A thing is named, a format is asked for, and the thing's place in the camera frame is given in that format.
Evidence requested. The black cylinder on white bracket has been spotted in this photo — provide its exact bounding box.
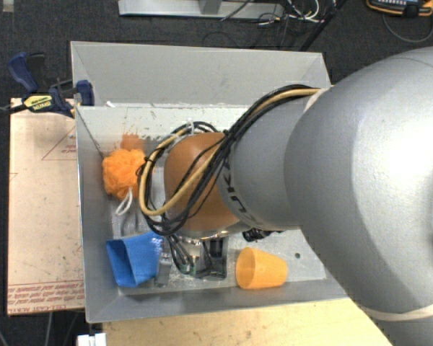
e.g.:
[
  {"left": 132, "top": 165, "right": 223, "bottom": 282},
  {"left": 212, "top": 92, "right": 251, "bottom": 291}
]
[{"left": 242, "top": 228, "right": 275, "bottom": 243}]

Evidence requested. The grey metal bin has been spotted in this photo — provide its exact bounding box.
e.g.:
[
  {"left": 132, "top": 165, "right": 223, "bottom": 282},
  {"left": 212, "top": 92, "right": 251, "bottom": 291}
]
[{"left": 70, "top": 40, "right": 349, "bottom": 324}]

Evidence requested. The brown cardboard board red print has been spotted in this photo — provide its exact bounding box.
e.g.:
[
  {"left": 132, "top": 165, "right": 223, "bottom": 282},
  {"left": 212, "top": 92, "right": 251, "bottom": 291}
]
[{"left": 6, "top": 97, "right": 86, "bottom": 317}]

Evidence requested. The orange mesh bath sponge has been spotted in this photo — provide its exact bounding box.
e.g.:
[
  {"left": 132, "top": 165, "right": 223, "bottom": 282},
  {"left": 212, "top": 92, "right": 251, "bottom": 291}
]
[{"left": 101, "top": 148, "right": 148, "bottom": 216}]

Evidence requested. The orange plastic cup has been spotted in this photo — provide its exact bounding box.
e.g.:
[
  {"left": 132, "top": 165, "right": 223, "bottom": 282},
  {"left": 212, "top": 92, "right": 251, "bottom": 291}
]
[{"left": 235, "top": 247, "right": 289, "bottom": 290}]

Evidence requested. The blue plastic cup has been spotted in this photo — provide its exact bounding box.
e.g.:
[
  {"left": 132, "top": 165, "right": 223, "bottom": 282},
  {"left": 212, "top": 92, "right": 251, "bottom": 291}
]
[{"left": 105, "top": 231, "right": 164, "bottom": 288}]

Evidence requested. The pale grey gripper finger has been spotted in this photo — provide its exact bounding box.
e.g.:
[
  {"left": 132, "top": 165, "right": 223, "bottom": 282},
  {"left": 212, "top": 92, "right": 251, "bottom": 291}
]
[{"left": 154, "top": 252, "right": 172, "bottom": 288}]

